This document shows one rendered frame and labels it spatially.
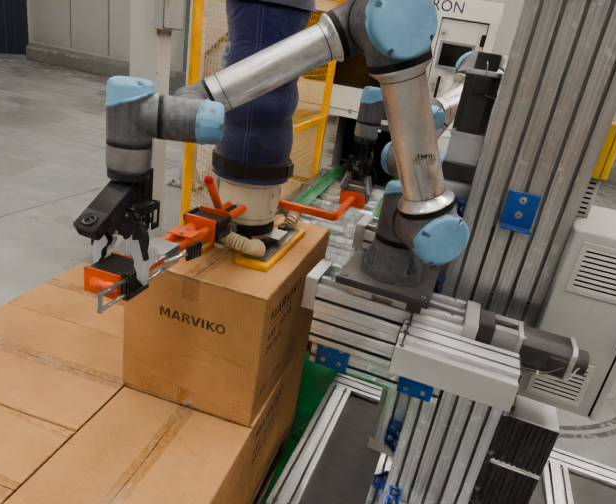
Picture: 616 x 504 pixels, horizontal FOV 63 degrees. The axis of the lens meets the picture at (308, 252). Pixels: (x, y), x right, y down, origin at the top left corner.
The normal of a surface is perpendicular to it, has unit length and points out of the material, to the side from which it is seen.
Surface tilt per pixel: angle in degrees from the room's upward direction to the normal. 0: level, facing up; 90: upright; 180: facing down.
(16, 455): 0
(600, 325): 90
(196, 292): 90
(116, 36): 90
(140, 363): 90
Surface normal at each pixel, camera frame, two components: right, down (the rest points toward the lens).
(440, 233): 0.25, 0.51
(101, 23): -0.34, 0.32
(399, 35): 0.18, 0.29
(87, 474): 0.15, -0.91
